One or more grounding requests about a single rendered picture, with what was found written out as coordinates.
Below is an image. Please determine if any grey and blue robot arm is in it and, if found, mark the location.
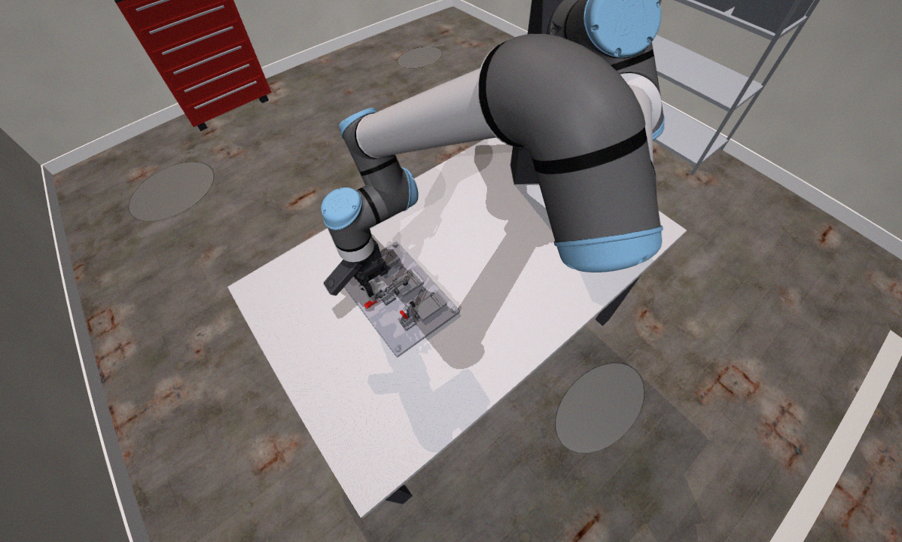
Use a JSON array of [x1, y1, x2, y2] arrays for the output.
[[321, 0, 665, 296]]

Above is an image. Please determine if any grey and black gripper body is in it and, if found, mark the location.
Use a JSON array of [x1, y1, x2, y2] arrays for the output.
[[350, 239, 389, 285]]

